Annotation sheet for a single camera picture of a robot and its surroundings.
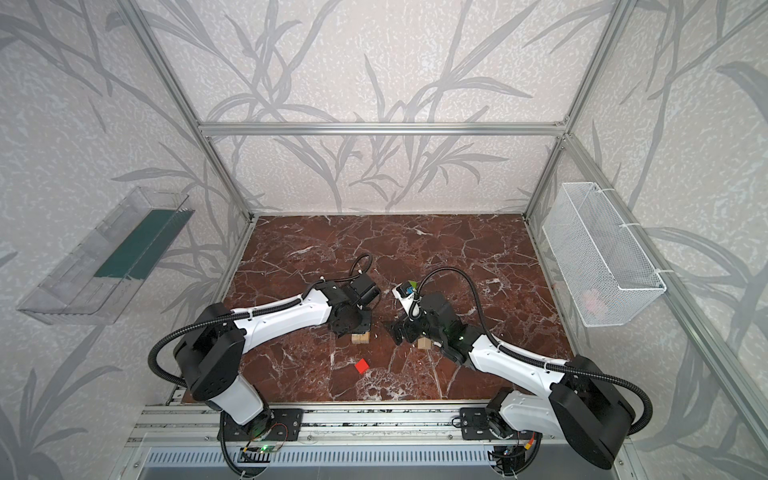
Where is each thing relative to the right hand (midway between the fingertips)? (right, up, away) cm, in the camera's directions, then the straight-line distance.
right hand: (396, 302), depth 82 cm
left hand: (-8, -6, +4) cm, 11 cm away
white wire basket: (+45, +10, -22) cm, 51 cm away
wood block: (-10, -11, +2) cm, 15 cm away
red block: (-10, -18, 0) cm, 20 cm away
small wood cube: (+8, -13, +3) cm, 15 cm away
